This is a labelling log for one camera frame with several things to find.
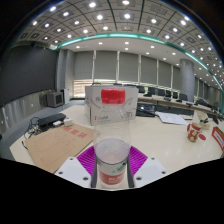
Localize white charger block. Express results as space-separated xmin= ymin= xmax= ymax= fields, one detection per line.
xmin=63 ymin=117 xmax=75 ymax=127

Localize white printed paper sheet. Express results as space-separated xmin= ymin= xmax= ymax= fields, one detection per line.
xmin=155 ymin=111 xmax=189 ymax=126

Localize brown paper envelope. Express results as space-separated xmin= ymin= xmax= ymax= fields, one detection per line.
xmin=24 ymin=123 xmax=95 ymax=174

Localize clear red-capped water bottle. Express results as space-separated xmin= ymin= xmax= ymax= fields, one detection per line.
xmin=92 ymin=87 xmax=132 ymax=190

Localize black cable bundle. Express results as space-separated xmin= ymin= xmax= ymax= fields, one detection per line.
xmin=21 ymin=116 xmax=43 ymax=151

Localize red floral ceramic mug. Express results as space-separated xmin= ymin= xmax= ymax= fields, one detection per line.
xmin=186 ymin=122 xmax=203 ymax=143

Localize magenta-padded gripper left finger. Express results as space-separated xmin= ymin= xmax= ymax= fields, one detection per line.
xmin=54 ymin=145 xmax=99 ymax=188

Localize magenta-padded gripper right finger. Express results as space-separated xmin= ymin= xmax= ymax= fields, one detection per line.
xmin=125 ymin=145 xmax=168 ymax=189

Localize open cardboard box red side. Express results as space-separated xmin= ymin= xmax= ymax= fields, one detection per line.
xmin=211 ymin=126 xmax=224 ymax=153

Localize row of black office chairs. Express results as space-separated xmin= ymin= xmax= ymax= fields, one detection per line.
xmin=136 ymin=85 xmax=221 ymax=111

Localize large white cardboard box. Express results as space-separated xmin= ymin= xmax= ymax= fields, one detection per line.
xmin=84 ymin=84 xmax=140 ymax=127

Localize long curved conference desk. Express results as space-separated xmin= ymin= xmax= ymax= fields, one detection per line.
xmin=136 ymin=91 xmax=224 ymax=118

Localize grey boxy monitor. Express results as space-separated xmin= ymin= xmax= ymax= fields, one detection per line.
xmin=40 ymin=91 xmax=64 ymax=108

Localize round ceiling lights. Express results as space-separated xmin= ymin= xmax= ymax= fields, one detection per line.
xmin=18 ymin=0 xmax=224 ymax=84

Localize row of desk microphones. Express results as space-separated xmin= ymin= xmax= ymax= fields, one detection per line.
xmin=143 ymin=92 xmax=194 ymax=108

